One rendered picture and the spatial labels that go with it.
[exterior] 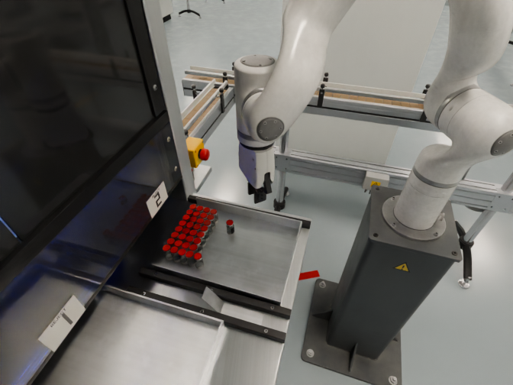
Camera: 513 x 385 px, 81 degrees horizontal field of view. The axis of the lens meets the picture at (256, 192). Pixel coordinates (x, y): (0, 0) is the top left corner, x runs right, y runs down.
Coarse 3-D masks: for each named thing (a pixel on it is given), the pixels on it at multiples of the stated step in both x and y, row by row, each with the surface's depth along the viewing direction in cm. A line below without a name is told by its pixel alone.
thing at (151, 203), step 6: (162, 186) 81; (156, 192) 79; (162, 192) 81; (150, 198) 76; (156, 198) 79; (162, 198) 82; (150, 204) 77; (162, 204) 82; (150, 210) 77; (156, 210) 80
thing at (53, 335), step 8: (72, 296) 57; (72, 304) 57; (80, 304) 59; (64, 312) 56; (72, 312) 58; (80, 312) 60; (56, 320) 54; (64, 320) 56; (72, 320) 58; (48, 328) 53; (56, 328) 55; (64, 328) 57; (40, 336) 52; (48, 336) 53; (56, 336) 55; (64, 336) 57; (48, 344) 54; (56, 344) 55
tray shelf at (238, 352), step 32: (160, 224) 92; (128, 256) 84; (160, 256) 84; (160, 288) 77; (288, 288) 77; (288, 320) 71; (224, 352) 66; (256, 352) 66; (224, 384) 61; (256, 384) 61
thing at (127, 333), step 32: (96, 320) 70; (128, 320) 70; (160, 320) 70; (192, 320) 70; (64, 352) 65; (96, 352) 65; (128, 352) 65; (160, 352) 65; (192, 352) 65; (32, 384) 61; (64, 384) 61; (96, 384) 61; (128, 384) 61; (160, 384) 61; (192, 384) 61
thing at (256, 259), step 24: (240, 216) 94; (264, 216) 91; (216, 240) 87; (240, 240) 87; (264, 240) 87; (288, 240) 87; (168, 264) 81; (216, 264) 81; (240, 264) 81; (264, 264) 81; (288, 264) 81; (240, 288) 76; (264, 288) 76
